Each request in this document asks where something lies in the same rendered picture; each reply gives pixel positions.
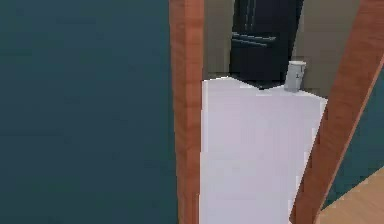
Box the white trash bin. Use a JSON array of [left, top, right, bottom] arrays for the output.
[[283, 60, 307, 93]]

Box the black fridge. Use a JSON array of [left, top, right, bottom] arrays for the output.
[[228, 0, 305, 90]]

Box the brown wooden door frame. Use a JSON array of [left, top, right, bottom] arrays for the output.
[[168, 0, 384, 224]]

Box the dark fridge handle bar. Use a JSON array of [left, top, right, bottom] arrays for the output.
[[231, 31, 277, 42], [231, 38, 270, 48]]

